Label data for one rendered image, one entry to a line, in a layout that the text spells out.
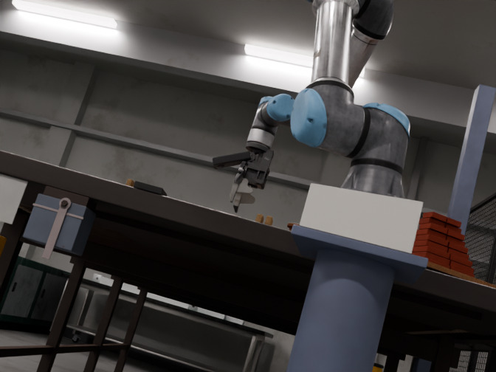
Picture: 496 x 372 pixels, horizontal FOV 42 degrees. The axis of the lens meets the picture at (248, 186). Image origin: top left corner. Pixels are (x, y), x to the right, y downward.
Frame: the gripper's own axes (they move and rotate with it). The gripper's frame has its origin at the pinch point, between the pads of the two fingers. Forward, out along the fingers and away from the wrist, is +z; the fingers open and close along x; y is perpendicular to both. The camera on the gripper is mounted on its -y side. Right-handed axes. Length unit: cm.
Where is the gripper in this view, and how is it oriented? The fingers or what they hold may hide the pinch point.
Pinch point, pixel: (231, 207)
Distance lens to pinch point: 189.7
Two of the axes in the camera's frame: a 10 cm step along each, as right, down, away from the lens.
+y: 9.5, 2.8, -1.4
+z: -3.0, 9.3, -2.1
